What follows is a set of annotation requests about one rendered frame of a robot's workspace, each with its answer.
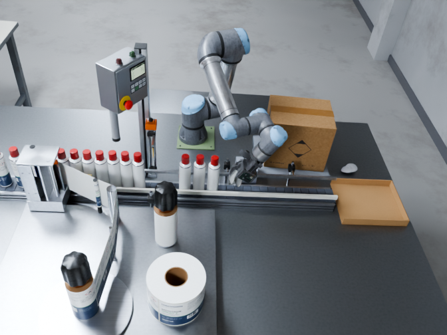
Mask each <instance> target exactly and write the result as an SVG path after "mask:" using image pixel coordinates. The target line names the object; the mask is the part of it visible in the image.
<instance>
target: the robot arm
mask: <svg viewBox="0 0 447 335"><path fill-rule="evenodd" d="M249 52H250V41H249V37H248V35H247V33H246V31H245V30H244V29H242V28H234V29H228V30H222V31H212V32H210V33H208V34H206V35H205V36H204V37H203V38H202V39H201V41H200V43H199V45H198V53H197V56H198V62H199V65H200V68H202V69H203V70H204V72H205V74H206V78H207V80H208V83H209V86H210V88H211V91H210V93H209V96H207V97H203V96H201V95H197V94H192V95H189V96H187V97H185V99H184V100H183V101H182V107H181V111H182V125H181V128H180V131H179V139H180V141H181V142H183V143H184V144H187V145H191V146H195V145H199V144H202V143H204V142H205V141H206V140H207V136H208V133H207V131H206V127H205V126H204V120H210V119H213V118H219V117H221V118H222V123H221V124H220V134H221V136H222V138H223V139H225V140H231V139H236V138H239V137H243V136H248V135H252V134H256V133H258V134H259V136H260V138H261V141H260V142H259V143H258V144H257V145H256V146H255V147H254V148H253V149H252V151H251V152H249V151H248V150H243V149H241V151H240V153H239V154H241V155H242V157H243V159H240V160H239V161H238V162H235V163H234V164H233V165H232V167H231V169H230V172H229V177H228V184H229V185H232V184H235V183H236V185H237V187H239V186H240V185H241V182H242V180H243V181H245V182H247V183H249V184H250V183H251V182H252V181H253V180H254V179H255V178H256V177H257V172H256V169H257V168H261V167H262V164H263V163H264V162H266V161H267V160H268V159H269V158H270V157H271V155H273V154H274V153H275V152H276V151H277V150H278V149H279V148H280V147H281V146H282V145H283V143H284V142H285V141H286V140H287V138H288V135H287V132H286V131H285V130H284V129H283V128H282V127H281V126H275V125H274V123H273V122H272V120H271V118H270V116H269V114H268V113H267V112H266V111H265V109H263V108H257V109H256V110H253V111H252V112H251V114H250V115H249V116H248V117H245V118H241V117H240V115H239V112H238V110H237V107H236V105H235V101H234V99H233V96H232V94H231V86H232V83H233V78H234V75H235V70H236V67H237V64H238V63H240V62H241V60H242V57H243V55H246V54H249Z"/></svg>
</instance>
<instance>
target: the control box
mask: <svg viewBox="0 0 447 335"><path fill-rule="evenodd" d="M130 51H134V49H131V48H129V47H126V48H124V49H122V50H120V51H118V52H116V53H114V54H112V55H110V56H108V57H106V58H104V59H102V60H100V61H98V62H96V63H95V65H96V74H97V80H98V89H99V94H100V105H101V106H102V107H104V108H106V109H108V110H110V111H112V112H114V113H116V114H121V113H122V112H124V111H125V110H126V109H125V107H124V105H123V103H124V101H125V100H126V101H127V100H131V101H133V105H135V104H136V103H138V102H139V101H141V100H142V99H144V98H145V97H147V96H148V90H147V75H146V73H145V74H143V75H142V76H140V77H138V78H137V79H135V80H133V81H132V82H131V81H130V68H131V67H133V66H135V65H137V64H138V63H140V62H142V61H143V60H145V71H146V57H145V56H144V55H142V53H139V55H136V58H129V52H130ZM117 58H121V59H122V62H123V65H121V66H117V65H116V63H115V62H116V59H117ZM144 77H146V86H143V87H142V88H140V89H139V90H137V91H136V92H134V93H132V94H131V92H130V85H131V84H134V83H135V82H137V81H138V80H140V79H141V78H144Z"/></svg>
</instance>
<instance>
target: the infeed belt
mask: <svg viewBox="0 0 447 335"><path fill-rule="evenodd" d="M12 180H13V184H12V185H11V186H9V187H1V186H0V191H25V190H24V188H20V187H19V186H18V184H17V181H16V179H15V177H12ZM157 184H158V183H153V182H151V183H150V182H146V188H155V187H156V185H157ZM173 184H174V186H175V188H176V189H179V183H177V184H175V183H173ZM218 191H246V192H265V193H300V194H319V195H334V194H333V190H332V189H311V188H309V189H308V188H293V187H284V188H283V187H276V188H275V187H258V186H239V187H237V186H236V185H235V187H234V185H218ZM148 194H150V193H132V192H117V195H140V196H148ZM178 197H196V198H215V199H252V200H271V201H308V202H327V203H336V201H335V200H334V199H297V198H279V197H243V196H224V195H188V194H178Z"/></svg>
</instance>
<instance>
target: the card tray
mask: <svg viewBox="0 0 447 335"><path fill-rule="evenodd" d="M331 188H332V190H333V194H334V195H338V198H337V200H335V201H336V204H337V209H338V212H339V216H340V219H341V223H342V225H380V226H401V227H407V225H408V223H409V222H410V220H409V218H408V215H407V213H406V211H405V209H404V206H403V204H402V201H401V200H400V197H399V195H398V192H397V190H396V188H395V186H394V184H393V181H392V180H381V179H347V178H337V180H331Z"/></svg>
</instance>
